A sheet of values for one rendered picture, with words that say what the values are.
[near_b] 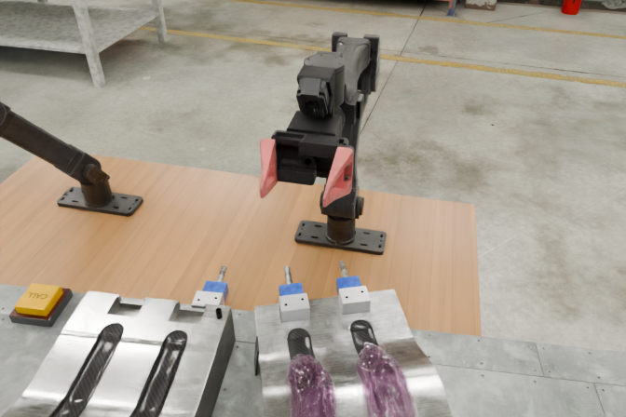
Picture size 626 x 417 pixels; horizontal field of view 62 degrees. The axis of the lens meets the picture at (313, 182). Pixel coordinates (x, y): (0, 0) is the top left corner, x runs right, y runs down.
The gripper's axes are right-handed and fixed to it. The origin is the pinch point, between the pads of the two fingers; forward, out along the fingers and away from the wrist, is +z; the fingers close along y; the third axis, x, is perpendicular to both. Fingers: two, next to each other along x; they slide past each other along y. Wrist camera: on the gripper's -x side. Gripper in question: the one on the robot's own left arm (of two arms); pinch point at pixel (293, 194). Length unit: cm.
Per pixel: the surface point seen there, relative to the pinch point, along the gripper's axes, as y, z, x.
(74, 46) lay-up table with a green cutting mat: -231, -258, 99
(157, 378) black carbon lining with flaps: -19.7, 9.0, 31.6
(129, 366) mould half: -24.7, 8.4, 31.1
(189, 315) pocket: -20.9, -4.7, 33.6
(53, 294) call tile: -49, -5, 36
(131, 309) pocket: -31.4, -3.5, 33.5
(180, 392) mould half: -15.3, 10.6, 31.2
